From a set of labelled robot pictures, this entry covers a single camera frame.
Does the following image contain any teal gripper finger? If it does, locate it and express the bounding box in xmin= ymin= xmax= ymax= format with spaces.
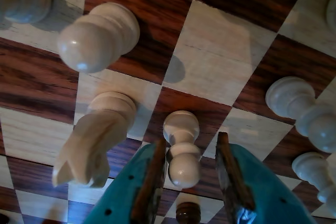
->
xmin=215 ymin=131 xmax=319 ymax=224
xmin=83 ymin=138 xmax=168 ymax=224

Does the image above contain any pale wooden knight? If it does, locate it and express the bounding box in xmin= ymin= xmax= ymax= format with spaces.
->
xmin=51 ymin=91 xmax=137 ymax=189

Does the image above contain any dark brown wooden pawn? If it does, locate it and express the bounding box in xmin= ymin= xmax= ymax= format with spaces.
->
xmin=175 ymin=202 xmax=202 ymax=224

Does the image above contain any wooden folding chessboard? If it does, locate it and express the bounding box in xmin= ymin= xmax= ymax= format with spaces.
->
xmin=0 ymin=0 xmax=336 ymax=224

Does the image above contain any pale wooden queen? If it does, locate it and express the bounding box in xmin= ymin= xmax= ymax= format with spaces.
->
xmin=325 ymin=0 xmax=336 ymax=35

